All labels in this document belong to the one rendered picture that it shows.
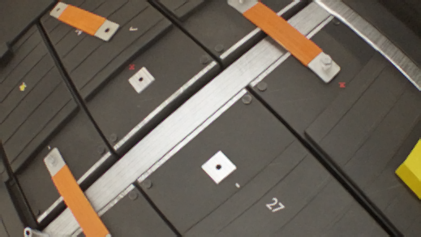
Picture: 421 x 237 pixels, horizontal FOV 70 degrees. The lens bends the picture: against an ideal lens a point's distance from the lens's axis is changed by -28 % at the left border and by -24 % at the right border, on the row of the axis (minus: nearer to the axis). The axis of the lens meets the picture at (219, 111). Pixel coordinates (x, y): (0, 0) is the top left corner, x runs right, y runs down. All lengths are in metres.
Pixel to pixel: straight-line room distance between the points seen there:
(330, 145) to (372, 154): 0.05
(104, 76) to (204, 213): 0.19
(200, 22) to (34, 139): 0.25
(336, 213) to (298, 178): 0.05
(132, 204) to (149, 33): 0.19
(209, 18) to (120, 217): 0.24
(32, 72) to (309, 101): 0.36
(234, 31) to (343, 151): 0.18
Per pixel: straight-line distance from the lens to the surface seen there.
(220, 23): 0.43
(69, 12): 0.53
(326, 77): 0.38
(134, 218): 0.36
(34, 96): 0.48
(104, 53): 0.44
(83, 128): 0.42
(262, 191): 0.33
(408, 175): 0.34
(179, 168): 0.36
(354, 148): 0.35
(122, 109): 0.41
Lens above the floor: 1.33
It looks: 63 degrees down
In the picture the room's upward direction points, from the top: 21 degrees counter-clockwise
